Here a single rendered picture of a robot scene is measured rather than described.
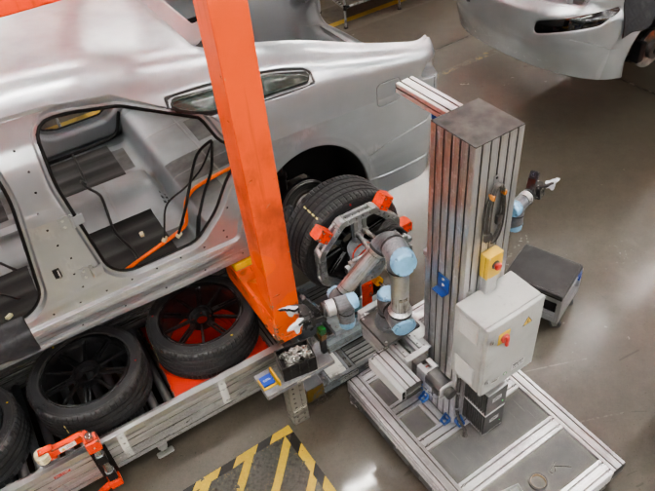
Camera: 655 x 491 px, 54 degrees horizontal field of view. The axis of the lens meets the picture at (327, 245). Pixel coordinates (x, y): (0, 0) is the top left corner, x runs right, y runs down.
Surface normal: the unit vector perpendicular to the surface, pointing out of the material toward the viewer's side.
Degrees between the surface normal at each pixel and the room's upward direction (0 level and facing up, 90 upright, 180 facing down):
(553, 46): 91
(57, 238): 88
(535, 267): 0
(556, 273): 0
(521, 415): 0
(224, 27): 90
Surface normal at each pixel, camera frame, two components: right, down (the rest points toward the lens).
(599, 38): -0.11, 0.67
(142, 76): 0.28, -0.38
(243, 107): 0.53, 0.54
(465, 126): -0.08, -0.73
